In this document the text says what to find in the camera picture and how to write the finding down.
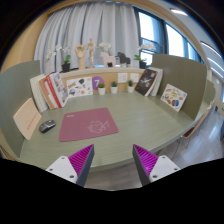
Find wooden chair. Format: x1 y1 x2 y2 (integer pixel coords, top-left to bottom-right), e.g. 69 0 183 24
181 104 214 151

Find mauve pink mouse pad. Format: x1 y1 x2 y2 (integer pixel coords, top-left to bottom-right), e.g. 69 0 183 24
58 107 120 143

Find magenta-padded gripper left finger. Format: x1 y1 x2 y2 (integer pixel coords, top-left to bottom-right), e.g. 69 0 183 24
45 143 96 188

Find brown book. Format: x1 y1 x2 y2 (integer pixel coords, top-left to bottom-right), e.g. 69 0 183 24
39 78 57 110

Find white wall socket plate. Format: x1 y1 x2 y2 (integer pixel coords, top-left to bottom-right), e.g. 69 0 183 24
117 72 129 84
130 72 141 83

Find green desk partition panel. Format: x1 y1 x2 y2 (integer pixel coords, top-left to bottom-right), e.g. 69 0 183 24
0 59 43 158
151 53 208 121

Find window with dark frame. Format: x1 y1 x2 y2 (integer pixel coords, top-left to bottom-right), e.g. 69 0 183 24
133 6 204 68

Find thin red-and-white book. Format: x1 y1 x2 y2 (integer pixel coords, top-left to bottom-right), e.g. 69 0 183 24
43 79 60 109

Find round purple sign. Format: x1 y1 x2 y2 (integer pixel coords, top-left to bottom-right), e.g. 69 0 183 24
91 75 105 91

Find black-covered book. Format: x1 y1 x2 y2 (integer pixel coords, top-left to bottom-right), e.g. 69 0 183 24
134 68 158 97

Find beige book with red lettering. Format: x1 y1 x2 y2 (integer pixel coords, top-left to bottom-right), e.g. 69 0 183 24
12 97 43 141

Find ceiling lights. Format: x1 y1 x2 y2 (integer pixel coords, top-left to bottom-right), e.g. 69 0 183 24
169 7 224 73

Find dark grey computer mouse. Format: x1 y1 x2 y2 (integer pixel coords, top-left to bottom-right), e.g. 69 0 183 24
38 119 57 134

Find wooden artist mannequin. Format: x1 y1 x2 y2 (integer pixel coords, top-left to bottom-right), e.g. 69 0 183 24
85 37 101 68

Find white card with colourful pictures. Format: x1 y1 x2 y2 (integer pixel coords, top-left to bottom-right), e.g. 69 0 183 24
160 83 188 113

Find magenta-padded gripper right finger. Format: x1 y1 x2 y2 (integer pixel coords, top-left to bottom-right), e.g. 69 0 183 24
132 143 181 187

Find thick white book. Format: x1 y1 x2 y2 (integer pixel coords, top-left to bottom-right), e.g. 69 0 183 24
29 74 48 113

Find light grey curtain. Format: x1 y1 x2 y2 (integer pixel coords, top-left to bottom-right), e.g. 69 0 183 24
34 1 141 76

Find black wooden horse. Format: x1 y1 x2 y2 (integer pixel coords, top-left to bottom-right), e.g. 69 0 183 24
115 51 132 68

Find book with photo cover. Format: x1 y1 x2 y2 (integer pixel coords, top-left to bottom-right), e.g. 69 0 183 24
49 72 70 107

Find white card with stickers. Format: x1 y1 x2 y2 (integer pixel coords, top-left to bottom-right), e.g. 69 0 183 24
66 76 94 99

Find slim white book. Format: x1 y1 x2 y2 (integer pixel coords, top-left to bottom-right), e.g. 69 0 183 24
36 76 51 112

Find beige desk ledge with backboard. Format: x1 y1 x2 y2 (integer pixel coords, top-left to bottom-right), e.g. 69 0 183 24
59 66 151 94

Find pink wooden horse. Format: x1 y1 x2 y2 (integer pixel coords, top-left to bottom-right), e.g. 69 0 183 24
99 51 117 69

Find white orchid in black pot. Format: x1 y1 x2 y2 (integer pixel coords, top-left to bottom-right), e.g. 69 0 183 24
44 44 72 73
133 42 157 70
98 42 113 53

